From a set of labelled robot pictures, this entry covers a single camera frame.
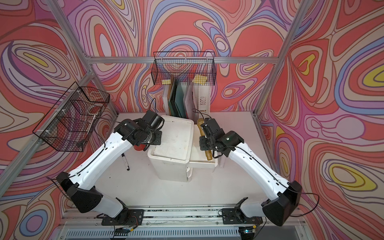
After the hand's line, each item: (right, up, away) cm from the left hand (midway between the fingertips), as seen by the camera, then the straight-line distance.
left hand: (158, 138), depth 74 cm
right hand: (+24, -4, +1) cm, 24 cm away
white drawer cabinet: (+7, -9, -8) cm, 14 cm away
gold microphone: (+25, -6, -4) cm, 26 cm away
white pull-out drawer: (+20, -11, +2) cm, 23 cm away
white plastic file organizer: (+14, +22, +14) cm, 30 cm away
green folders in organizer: (+7, +18, +14) cm, 24 cm away
